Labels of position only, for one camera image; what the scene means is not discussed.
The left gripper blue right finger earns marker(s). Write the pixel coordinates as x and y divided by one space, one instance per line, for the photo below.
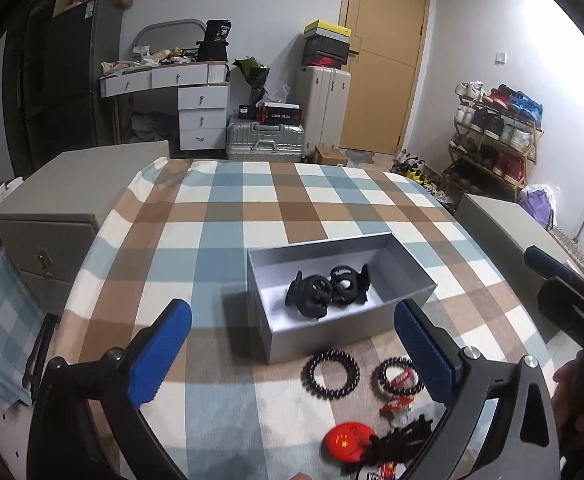
434 354

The purple bag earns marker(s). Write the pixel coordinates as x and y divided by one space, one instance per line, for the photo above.
539 201

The person right hand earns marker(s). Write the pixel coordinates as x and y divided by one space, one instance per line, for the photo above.
568 412

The wooden shoe rack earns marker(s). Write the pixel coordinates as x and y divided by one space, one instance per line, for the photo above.
492 151

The black flower bouquet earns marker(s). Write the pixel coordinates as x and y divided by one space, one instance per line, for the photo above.
255 75

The black red box on suitcase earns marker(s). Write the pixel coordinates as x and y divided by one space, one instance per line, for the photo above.
273 114

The grey cabinet right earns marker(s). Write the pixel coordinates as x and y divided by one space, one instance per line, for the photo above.
504 230

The white round badge red print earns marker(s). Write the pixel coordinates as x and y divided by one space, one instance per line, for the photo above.
386 471

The black refrigerator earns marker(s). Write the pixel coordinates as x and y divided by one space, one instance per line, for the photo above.
74 114

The side table plaid cloth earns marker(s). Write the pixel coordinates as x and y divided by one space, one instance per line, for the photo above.
20 323

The black hair claw clip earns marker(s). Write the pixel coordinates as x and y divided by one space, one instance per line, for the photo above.
310 295

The white dressing desk drawers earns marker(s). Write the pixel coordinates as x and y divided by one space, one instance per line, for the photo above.
198 91

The red and clear hair clip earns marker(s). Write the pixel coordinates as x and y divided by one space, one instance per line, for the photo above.
397 411

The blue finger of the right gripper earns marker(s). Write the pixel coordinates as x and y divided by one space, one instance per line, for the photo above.
548 267

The silver flat suitcase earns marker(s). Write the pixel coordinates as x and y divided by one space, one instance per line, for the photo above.
253 142

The wall light switch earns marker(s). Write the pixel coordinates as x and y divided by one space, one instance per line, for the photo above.
500 58

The wooden door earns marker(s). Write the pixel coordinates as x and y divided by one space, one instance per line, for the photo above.
385 56

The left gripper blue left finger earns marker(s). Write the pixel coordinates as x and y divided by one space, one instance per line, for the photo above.
153 350

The small cardboard box floor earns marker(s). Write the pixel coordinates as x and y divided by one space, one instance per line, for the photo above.
329 157

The white upright suitcase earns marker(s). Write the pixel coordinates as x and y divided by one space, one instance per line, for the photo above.
322 93

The yellow shoe box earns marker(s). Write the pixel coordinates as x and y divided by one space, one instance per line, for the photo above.
327 29

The silver grey open box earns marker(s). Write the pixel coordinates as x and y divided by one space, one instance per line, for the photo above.
286 335

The grey arched mirror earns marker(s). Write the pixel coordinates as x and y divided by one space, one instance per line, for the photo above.
185 34

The grey bedside cabinet left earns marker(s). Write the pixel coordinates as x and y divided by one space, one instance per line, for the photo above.
48 224

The red black Nike shoe box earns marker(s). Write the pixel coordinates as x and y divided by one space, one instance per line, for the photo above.
324 60

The black bag on desk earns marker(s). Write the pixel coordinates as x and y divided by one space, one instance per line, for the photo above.
214 45

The red China flag badge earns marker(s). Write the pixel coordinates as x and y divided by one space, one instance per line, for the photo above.
348 442

